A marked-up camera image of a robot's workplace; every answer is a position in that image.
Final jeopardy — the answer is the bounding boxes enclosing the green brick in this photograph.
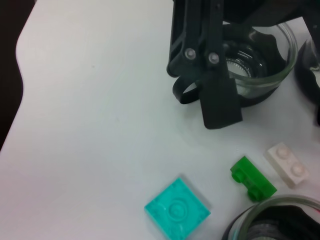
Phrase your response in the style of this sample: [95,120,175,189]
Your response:
[229,155,278,203]

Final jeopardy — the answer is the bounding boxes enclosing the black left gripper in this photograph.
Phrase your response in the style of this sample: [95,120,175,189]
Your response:
[221,0,320,28]

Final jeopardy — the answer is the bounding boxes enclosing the white brick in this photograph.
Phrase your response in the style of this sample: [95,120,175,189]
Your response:
[263,142,311,188]

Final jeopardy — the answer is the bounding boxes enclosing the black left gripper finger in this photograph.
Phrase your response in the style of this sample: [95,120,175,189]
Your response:
[166,0,244,130]
[313,104,320,127]

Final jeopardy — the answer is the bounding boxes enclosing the teal square plate brick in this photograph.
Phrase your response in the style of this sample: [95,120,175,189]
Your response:
[144,176,212,238]

